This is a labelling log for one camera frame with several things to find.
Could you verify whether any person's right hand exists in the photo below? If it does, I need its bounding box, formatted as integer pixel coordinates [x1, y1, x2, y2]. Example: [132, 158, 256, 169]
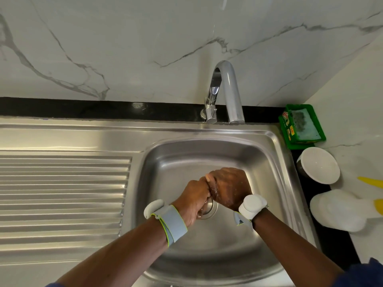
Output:
[205, 167, 253, 212]

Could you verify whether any person's left hand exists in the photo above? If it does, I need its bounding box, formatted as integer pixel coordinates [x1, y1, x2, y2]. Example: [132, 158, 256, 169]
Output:
[171, 178, 211, 228]

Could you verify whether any white bowl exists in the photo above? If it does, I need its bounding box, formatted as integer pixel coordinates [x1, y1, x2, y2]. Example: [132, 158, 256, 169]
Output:
[296, 146, 341, 185]

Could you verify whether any chrome faucet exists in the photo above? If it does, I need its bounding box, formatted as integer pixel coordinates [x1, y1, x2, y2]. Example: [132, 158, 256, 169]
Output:
[199, 61, 246, 125]

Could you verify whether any white yellow spray bottle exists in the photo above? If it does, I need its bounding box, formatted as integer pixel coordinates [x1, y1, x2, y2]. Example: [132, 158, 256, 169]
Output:
[309, 175, 383, 233]

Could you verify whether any stainless steel sink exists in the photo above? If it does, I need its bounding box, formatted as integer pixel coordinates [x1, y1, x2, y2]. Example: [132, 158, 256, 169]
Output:
[0, 116, 319, 287]

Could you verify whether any person's right forearm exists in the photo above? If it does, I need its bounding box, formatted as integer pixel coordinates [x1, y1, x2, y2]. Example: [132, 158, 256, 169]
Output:
[253, 209, 347, 287]

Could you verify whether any person's left forearm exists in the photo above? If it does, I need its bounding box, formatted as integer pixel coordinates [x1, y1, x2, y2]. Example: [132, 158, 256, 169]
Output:
[57, 219, 170, 287]

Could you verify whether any metal drain strainer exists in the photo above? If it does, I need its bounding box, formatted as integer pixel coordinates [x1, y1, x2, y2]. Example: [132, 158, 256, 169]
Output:
[197, 197, 219, 220]

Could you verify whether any white left wrist tracker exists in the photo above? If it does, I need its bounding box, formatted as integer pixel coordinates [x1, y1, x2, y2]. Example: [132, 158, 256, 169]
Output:
[143, 198, 189, 248]

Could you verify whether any green soap tray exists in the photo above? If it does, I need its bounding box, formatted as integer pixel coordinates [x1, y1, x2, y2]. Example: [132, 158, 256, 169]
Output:
[278, 104, 328, 151]

